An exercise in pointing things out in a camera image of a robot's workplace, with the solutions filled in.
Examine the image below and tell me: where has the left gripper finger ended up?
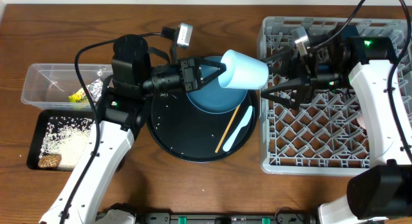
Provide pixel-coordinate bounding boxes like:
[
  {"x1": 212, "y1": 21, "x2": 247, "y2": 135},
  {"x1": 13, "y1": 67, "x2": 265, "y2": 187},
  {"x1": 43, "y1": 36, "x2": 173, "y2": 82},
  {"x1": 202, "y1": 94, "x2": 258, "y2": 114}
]
[
  {"x1": 193, "y1": 57, "x2": 226, "y2": 71},
  {"x1": 198, "y1": 64, "x2": 225, "y2": 90}
]

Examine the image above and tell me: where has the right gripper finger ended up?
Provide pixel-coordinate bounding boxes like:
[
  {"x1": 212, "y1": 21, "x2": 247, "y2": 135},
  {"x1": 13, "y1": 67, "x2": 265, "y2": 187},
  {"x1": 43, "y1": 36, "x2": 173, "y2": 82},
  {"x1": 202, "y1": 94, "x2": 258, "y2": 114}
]
[
  {"x1": 261, "y1": 50, "x2": 294, "y2": 73},
  {"x1": 261, "y1": 77, "x2": 311, "y2": 109}
]

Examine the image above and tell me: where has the light blue plastic cup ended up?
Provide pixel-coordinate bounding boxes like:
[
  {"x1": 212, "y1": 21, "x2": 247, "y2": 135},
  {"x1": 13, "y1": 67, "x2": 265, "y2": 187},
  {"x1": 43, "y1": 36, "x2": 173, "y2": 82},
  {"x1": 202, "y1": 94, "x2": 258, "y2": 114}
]
[{"x1": 218, "y1": 50, "x2": 269, "y2": 90}]

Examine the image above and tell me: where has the yellow foil snack wrapper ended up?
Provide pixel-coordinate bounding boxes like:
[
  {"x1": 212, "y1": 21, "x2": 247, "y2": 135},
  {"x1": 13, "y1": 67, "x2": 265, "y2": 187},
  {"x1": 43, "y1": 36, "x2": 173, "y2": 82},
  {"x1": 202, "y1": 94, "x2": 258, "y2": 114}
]
[{"x1": 68, "y1": 79, "x2": 103, "y2": 103}]

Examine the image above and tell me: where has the white rice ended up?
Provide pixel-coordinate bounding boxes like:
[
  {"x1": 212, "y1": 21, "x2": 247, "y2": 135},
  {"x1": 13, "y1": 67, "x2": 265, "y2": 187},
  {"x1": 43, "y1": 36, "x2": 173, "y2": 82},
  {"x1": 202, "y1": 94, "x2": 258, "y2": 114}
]
[{"x1": 40, "y1": 126, "x2": 91, "y2": 171}]

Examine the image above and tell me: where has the brown walnut cookie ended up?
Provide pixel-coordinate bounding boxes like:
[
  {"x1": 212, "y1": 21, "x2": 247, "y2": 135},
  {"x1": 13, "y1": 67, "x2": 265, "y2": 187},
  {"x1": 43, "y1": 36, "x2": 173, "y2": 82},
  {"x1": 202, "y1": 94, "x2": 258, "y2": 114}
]
[{"x1": 37, "y1": 154, "x2": 62, "y2": 169}]

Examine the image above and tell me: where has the pink plastic cup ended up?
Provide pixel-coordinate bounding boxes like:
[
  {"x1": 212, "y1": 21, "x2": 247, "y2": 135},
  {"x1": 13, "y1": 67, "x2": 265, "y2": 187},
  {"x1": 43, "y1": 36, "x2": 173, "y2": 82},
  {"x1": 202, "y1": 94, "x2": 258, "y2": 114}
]
[{"x1": 356, "y1": 113, "x2": 366, "y2": 129}]

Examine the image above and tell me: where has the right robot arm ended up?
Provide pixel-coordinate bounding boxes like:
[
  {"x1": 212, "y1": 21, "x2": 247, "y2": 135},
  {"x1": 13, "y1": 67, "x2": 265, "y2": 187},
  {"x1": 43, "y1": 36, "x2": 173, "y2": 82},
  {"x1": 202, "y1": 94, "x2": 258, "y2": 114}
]
[{"x1": 262, "y1": 24, "x2": 411, "y2": 223}]

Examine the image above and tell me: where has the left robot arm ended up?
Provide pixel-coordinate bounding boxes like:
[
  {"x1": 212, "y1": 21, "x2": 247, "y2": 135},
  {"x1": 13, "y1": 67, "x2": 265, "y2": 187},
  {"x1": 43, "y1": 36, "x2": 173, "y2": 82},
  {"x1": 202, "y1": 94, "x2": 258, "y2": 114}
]
[{"x1": 40, "y1": 34, "x2": 227, "y2": 223}]

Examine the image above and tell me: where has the grey plastic dishwasher rack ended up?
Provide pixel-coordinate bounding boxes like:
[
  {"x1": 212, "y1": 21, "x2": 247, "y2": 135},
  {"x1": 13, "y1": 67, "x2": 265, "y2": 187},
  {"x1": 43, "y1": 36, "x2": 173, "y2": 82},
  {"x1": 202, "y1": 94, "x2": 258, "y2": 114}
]
[{"x1": 257, "y1": 16, "x2": 411, "y2": 176}]

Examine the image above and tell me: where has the dark blue plate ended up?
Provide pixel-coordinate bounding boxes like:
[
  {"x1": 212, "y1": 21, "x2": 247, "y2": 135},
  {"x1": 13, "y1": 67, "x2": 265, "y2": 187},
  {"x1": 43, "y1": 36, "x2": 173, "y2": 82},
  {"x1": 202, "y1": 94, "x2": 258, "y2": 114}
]
[{"x1": 185, "y1": 55, "x2": 249, "y2": 115}]

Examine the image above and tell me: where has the white plastic knife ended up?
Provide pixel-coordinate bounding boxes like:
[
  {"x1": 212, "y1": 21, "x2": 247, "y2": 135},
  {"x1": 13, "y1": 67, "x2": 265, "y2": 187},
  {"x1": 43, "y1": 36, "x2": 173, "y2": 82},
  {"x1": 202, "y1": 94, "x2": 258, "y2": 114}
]
[{"x1": 223, "y1": 106, "x2": 253, "y2": 152}]

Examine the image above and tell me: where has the wooden chopstick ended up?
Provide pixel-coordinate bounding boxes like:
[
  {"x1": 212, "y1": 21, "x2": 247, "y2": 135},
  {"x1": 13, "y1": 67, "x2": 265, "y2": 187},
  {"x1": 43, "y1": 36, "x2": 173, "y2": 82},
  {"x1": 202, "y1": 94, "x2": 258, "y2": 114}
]
[{"x1": 215, "y1": 105, "x2": 240, "y2": 153}]

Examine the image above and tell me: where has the round black serving tray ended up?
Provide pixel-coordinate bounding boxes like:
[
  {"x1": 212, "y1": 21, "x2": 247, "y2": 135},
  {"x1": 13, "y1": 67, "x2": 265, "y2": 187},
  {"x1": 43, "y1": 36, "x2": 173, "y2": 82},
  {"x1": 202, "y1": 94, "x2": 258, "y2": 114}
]
[{"x1": 147, "y1": 91, "x2": 258, "y2": 163}]

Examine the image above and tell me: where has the clear plastic bin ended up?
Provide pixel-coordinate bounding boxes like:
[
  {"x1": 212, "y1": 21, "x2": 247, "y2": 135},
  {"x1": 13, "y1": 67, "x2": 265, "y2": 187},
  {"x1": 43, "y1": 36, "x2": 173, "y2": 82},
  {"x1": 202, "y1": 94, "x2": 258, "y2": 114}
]
[{"x1": 20, "y1": 62, "x2": 115, "y2": 111}]

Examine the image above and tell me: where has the black rectangular tray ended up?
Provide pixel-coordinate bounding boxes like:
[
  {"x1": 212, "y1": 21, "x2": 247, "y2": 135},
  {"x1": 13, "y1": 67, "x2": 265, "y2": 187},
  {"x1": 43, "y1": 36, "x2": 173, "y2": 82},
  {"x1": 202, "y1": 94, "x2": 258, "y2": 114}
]
[{"x1": 26, "y1": 109, "x2": 93, "y2": 170}]

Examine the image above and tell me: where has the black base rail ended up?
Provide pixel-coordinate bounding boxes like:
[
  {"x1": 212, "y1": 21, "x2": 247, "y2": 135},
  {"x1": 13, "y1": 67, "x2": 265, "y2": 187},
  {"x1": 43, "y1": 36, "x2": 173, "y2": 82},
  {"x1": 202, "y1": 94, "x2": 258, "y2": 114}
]
[{"x1": 96, "y1": 203, "x2": 318, "y2": 224}]

